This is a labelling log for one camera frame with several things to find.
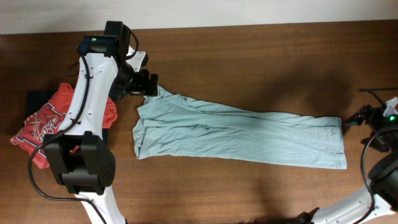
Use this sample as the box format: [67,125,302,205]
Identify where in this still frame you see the light blue t-shirt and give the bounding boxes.
[132,87,347,169]

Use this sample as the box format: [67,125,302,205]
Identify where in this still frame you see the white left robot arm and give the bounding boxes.
[41,35,158,223]

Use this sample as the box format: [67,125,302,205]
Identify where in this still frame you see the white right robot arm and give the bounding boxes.
[292,105,397,224]

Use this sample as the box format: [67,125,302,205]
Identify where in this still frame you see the dark navy folded garment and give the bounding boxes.
[24,89,109,146]

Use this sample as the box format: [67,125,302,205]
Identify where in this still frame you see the red printed t-shirt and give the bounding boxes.
[10,83,118,169]

